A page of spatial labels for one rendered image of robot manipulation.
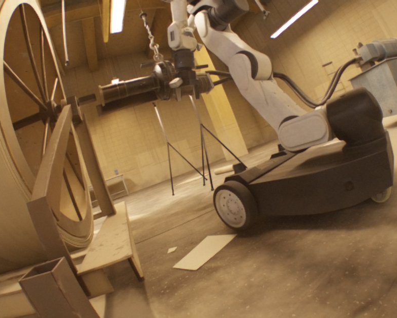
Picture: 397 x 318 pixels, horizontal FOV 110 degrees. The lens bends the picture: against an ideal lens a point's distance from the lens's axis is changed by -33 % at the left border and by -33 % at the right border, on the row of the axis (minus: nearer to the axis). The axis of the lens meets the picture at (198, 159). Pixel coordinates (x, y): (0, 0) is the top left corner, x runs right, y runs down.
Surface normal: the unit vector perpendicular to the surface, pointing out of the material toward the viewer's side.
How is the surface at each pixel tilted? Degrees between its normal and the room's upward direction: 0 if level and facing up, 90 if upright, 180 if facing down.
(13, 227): 137
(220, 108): 90
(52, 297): 90
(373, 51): 90
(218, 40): 112
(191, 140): 90
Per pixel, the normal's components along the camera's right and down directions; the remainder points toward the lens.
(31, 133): 0.44, 0.12
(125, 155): 0.36, -0.14
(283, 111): -0.78, 0.28
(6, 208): 0.50, 0.51
